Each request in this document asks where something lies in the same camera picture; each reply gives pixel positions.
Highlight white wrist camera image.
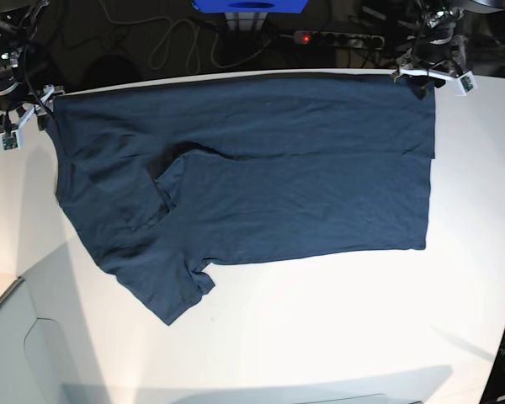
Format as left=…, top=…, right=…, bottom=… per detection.
left=454, top=71, right=478, bottom=96
left=0, top=129, right=23, bottom=152

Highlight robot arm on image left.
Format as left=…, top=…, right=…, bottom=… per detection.
left=0, top=1, right=64, bottom=137

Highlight aluminium profile post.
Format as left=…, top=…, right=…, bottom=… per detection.
left=224, top=13, right=267, bottom=32

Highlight blue T-shirt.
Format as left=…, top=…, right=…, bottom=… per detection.
left=47, top=76, right=436, bottom=324

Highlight black power strip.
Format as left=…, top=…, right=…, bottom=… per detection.
left=291, top=30, right=385, bottom=51

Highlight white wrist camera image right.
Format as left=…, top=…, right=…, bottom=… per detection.
left=454, top=71, right=478, bottom=96

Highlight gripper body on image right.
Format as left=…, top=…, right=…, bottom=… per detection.
left=391, top=35, right=471, bottom=82

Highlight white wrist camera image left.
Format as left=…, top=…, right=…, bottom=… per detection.
left=0, top=129, right=23, bottom=152

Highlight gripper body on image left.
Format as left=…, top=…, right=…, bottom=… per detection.
left=0, top=83, right=65, bottom=135

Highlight blue box with oval hole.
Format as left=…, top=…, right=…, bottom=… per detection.
left=192, top=0, right=308, bottom=13

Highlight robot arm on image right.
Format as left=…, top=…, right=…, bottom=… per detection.
left=391, top=1, right=505, bottom=99

